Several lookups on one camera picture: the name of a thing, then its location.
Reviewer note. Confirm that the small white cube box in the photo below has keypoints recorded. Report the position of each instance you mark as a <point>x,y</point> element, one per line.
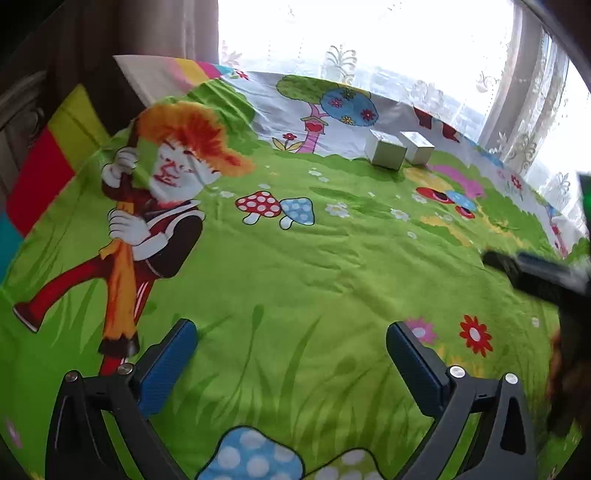
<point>419,147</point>
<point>385,150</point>

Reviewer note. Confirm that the green cartoon printed blanket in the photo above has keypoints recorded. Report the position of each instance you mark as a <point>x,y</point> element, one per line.
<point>295,286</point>

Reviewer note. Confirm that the brown patterned curtain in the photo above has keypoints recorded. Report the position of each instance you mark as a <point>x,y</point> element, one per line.
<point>138,27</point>

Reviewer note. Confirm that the white lace sheer curtain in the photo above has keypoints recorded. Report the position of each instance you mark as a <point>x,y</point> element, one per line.
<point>521,92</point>

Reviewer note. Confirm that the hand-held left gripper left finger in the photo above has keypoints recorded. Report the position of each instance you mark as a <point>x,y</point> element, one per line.
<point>166,369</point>

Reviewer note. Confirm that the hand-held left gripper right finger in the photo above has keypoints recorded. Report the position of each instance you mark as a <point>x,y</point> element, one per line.
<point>415,369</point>

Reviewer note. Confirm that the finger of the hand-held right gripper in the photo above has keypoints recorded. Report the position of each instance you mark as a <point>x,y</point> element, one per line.
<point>545,263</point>
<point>531,284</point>

